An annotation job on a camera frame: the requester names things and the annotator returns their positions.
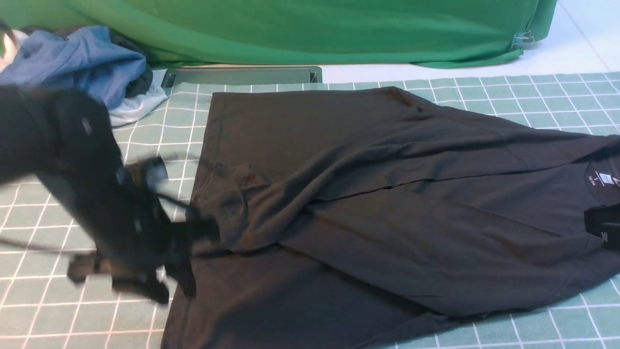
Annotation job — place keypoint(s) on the dark gray long-sleeve shirt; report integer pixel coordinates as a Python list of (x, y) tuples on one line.
[(354, 219)]

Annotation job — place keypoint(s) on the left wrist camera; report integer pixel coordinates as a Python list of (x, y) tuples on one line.
[(148, 173)]

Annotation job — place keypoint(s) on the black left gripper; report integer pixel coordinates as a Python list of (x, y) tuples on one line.
[(134, 236)]

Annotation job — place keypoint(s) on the green checkered tablecloth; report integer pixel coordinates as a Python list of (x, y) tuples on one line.
[(41, 309)]

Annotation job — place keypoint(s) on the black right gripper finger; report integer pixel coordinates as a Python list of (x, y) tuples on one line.
[(604, 222)]

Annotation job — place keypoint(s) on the blue crumpled shirt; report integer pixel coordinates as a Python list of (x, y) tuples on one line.
[(85, 60)]

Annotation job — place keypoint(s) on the gray metal rail bracket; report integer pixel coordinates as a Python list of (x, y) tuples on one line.
[(241, 76)]

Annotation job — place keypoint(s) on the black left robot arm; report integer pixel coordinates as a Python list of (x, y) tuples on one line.
[(64, 138)]

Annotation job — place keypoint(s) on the silver binder clip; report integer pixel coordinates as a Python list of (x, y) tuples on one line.
[(522, 39)]

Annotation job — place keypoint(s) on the green backdrop cloth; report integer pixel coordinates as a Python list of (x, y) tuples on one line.
[(442, 34)]

